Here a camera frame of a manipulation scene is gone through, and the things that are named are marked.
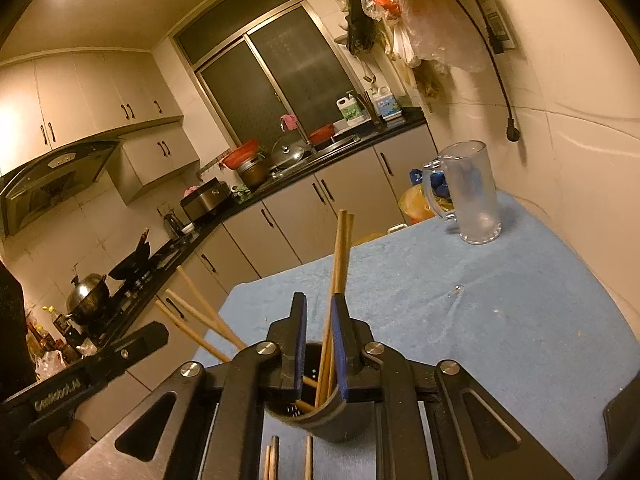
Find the white power strip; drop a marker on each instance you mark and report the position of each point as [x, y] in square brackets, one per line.
[500, 15]

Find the person's left hand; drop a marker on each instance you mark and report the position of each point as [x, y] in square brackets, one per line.
[72, 440]

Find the dark kitchen window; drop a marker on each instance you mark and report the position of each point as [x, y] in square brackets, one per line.
[260, 85]

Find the black kitchen countertop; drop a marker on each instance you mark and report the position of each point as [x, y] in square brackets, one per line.
[400, 122]

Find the blue plastic bag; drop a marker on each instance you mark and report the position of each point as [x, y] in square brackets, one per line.
[416, 176]

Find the white lower cabinets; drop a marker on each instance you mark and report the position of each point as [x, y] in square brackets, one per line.
[300, 230]

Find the small shiny scrap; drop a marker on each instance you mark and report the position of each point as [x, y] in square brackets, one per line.
[457, 290]

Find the brown dried bundle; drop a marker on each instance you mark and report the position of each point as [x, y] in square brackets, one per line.
[432, 80]

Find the blue table cloth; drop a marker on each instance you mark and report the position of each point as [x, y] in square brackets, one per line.
[450, 320]

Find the black box appliance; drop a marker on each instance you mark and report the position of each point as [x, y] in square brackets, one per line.
[205, 200]

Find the white upper cabinets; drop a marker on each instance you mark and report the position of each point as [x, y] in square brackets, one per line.
[90, 95]

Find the green label detergent bottle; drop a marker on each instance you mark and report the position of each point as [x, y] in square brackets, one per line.
[350, 110]

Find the red plastic basin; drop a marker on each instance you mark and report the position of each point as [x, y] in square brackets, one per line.
[240, 152]

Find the white cabinets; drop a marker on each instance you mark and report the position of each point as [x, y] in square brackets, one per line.
[90, 95]
[300, 230]

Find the clear plastic bag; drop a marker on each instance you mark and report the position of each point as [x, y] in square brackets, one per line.
[440, 35]

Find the group of condiment bottles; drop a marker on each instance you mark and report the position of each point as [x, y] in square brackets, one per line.
[55, 327]

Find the black wok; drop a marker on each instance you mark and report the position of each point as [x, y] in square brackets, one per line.
[132, 265]

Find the small white wall cabinet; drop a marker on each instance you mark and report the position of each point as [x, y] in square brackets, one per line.
[160, 155]

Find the blue label white jug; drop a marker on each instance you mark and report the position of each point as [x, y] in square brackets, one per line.
[387, 105]

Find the clear glass mug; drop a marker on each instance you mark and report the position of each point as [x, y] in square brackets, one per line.
[475, 200]

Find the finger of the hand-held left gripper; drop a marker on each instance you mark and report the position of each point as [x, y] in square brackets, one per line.
[142, 342]

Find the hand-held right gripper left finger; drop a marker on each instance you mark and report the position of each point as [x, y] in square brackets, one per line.
[301, 340]

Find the pile of wooden chopsticks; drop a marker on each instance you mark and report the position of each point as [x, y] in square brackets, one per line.
[309, 460]

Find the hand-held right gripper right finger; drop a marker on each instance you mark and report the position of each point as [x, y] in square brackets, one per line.
[336, 340]

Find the grey range hood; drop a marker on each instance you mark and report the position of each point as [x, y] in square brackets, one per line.
[50, 180]

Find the brown cooking pot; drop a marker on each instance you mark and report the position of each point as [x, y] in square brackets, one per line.
[255, 172]

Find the yellow plastic bag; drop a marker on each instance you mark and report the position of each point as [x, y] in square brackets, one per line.
[412, 205]

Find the red bowl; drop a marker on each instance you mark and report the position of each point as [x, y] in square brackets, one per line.
[321, 134]

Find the black plastic utensil holder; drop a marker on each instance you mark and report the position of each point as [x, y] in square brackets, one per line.
[340, 425]

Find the black gas stove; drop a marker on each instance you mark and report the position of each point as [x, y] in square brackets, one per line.
[145, 287]

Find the glass pot lid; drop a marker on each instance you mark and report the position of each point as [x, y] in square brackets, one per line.
[287, 152]

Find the person's dark clothing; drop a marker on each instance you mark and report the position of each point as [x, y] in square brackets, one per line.
[12, 330]

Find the steel kitchen sink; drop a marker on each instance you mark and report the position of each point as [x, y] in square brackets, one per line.
[335, 145]

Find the pink cloth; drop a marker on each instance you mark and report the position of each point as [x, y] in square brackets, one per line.
[289, 123]

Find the steel pot with lid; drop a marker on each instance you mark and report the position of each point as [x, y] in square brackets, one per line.
[87, 297]

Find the black hanging utensil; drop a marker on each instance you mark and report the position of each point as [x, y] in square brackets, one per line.
[360, 25]

